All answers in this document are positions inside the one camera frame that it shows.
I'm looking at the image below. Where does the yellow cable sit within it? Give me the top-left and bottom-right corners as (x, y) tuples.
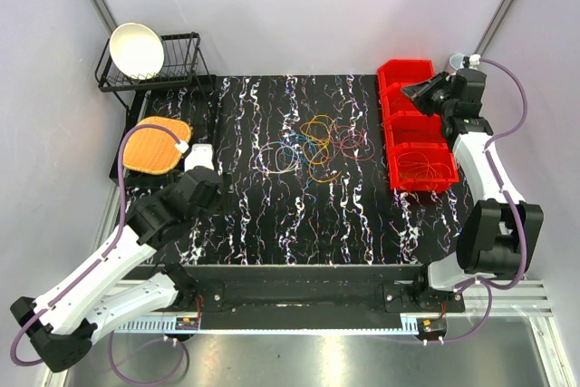
(298, 114), (343, 184)

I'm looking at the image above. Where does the red compartment bin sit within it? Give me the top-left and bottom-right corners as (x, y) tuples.
(377, 59), (459, 193)

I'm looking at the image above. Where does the white mug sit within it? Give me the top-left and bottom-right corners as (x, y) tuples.
(449, 53), (471, 74)

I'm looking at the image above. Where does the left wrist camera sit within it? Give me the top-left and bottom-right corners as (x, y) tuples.
(184, 143), (215, 171)

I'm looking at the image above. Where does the orange cable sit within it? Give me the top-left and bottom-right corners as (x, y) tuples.
(398, 149), (452, 187)

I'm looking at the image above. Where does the white cable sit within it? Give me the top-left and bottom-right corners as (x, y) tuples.
(256, 140), (303, 175)

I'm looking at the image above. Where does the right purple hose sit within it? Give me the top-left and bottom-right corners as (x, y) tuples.
(446, 55), (531, 346)

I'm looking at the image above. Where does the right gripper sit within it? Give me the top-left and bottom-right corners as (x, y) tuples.
(401, 71), (455, 118)

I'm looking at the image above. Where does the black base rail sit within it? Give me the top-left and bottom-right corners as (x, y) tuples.
(185, 265), (465, 334)

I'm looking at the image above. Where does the yellow woven basket tray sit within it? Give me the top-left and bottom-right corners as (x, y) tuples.
(121, 116), (193, 176)

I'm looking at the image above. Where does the white bowl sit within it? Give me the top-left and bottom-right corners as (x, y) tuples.
(109, 23), (165, 80)

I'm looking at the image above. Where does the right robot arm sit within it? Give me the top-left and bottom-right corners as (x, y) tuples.
(401, 68), (544, 312)

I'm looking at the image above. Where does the blue cable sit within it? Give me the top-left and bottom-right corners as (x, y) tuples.
(271, 135), (327, 175)

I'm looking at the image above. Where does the black wire dish rack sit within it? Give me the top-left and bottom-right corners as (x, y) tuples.
(94, 32), (218, 187)

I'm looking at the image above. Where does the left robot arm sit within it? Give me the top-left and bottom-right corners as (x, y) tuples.
(10, 144), (223, 372)

